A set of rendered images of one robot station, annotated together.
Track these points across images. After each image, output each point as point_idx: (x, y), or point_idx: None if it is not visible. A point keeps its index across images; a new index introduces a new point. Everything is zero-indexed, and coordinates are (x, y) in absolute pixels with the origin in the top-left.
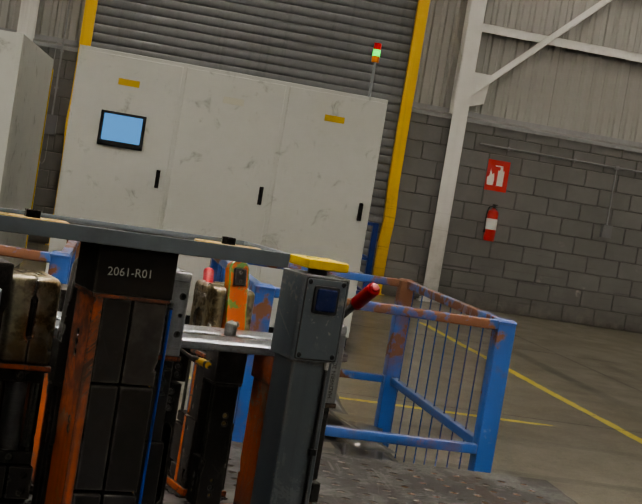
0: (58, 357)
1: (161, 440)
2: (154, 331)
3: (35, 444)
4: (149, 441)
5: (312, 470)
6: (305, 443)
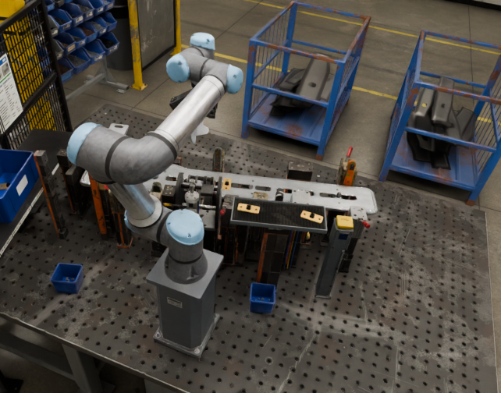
0: None
1: None
2: (284, 241)
3: None
4: (295, 243)
5: (336, 271)
6: (335, 266)
